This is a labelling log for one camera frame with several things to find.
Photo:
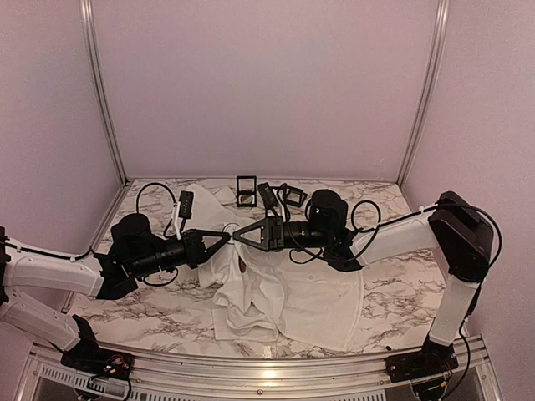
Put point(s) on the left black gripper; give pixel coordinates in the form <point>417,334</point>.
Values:
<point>190,249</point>

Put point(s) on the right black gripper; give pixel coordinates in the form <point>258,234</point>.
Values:
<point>270,229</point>

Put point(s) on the white button shirt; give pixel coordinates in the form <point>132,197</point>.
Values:
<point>275,297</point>

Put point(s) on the blue round brooch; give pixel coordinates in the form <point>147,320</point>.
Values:
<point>230,228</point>

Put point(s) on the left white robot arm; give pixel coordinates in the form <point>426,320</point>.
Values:
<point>24,266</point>

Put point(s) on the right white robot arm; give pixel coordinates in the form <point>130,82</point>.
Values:
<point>468,237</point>

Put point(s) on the red round brooch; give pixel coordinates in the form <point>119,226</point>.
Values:
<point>242,265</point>

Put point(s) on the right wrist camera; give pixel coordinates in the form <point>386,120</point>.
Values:
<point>273,202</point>

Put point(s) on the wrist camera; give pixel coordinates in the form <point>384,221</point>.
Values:
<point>182,212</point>
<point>273,202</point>

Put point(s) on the black display frame right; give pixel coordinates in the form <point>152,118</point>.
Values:
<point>294,196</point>

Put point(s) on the black display frame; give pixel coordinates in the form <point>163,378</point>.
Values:
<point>246,183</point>
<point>294,196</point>

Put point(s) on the black display frame left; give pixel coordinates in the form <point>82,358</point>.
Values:
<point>246,183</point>

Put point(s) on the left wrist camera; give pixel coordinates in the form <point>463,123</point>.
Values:
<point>182,212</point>

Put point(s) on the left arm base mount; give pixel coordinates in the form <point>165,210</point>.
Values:
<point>88,356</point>

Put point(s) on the aluminium front rail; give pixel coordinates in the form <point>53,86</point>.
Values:
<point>174,376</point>

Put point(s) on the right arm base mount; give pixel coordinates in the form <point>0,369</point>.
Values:
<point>433,358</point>

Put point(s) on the left aluminium corner post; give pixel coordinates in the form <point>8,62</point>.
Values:
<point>90,37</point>

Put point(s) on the aluminium corner post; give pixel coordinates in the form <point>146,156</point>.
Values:
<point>432,71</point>
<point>90,37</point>

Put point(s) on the right aluminium corner post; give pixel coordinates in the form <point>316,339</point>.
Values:
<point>432,71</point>

